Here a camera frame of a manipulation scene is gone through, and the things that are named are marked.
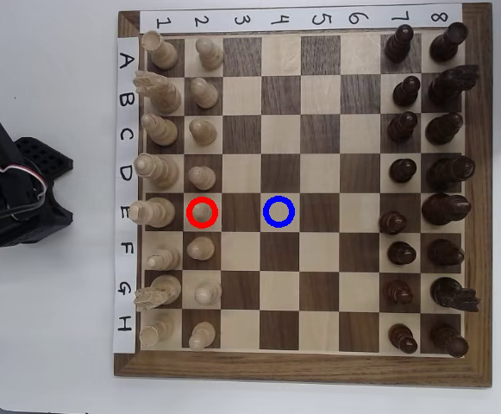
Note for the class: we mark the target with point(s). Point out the light wooden pawn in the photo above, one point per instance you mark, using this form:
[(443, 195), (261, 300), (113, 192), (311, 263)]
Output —
[(202, 212), (202, 131), (207, 293), (204, 92), (201, 177), (200, 248), (209, 54), (202, 334)]

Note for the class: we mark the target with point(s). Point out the black and orange robot arm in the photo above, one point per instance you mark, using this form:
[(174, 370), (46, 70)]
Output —
[(26, 215)]

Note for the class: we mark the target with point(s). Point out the light wooden king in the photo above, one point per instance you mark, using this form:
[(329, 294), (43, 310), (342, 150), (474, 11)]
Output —
[(157, 212)]

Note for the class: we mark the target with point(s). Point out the light wooden queen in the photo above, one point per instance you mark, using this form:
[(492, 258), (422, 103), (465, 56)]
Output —
[(159, 170)]

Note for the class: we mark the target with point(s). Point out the light wooden bishop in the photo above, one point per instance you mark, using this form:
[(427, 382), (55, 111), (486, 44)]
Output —
[(166, 258), (164, 131)]

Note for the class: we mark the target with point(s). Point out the light wooden knight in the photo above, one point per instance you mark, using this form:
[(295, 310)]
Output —
[(166, 95), (166, 286)]

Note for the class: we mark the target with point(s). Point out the dark wooden pawn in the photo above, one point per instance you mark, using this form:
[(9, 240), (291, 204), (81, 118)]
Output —
[(403, 338), (402, 127), (398, 43), (398, 292), (392, 223), (401, 253), (402, 170), (405, 91)]

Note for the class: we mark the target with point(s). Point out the light wooden rook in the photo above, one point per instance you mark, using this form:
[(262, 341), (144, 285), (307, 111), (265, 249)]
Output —
[(164, 54), (157, 330)]

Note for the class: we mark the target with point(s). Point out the wooden chessboard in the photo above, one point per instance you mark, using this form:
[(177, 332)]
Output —
[(319, 366)]

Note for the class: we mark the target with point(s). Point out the white paper strip with letters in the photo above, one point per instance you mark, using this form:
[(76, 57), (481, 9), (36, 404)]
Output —
[(125, 86)]

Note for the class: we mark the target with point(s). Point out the white paper strip with numbers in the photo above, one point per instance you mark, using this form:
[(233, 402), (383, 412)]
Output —
[(258, 19)]

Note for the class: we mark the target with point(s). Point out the dark wooden king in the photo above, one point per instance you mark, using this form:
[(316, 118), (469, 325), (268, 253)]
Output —
[(444, 209)]

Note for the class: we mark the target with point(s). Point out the dark wooden bishop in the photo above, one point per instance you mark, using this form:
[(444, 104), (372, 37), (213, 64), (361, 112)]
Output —
[(445, 252), (443, 128)]

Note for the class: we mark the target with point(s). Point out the dark wooden queen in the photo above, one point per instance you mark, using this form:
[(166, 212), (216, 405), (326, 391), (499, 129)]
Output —
[(450, 172)]

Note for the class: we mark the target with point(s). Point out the dark wooden knight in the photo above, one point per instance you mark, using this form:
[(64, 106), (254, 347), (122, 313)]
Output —
[(448, 291), (448, 86)]

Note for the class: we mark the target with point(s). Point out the dark wooden rook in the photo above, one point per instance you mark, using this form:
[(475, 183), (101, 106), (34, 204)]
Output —
[(446, 43), (448, 338)]

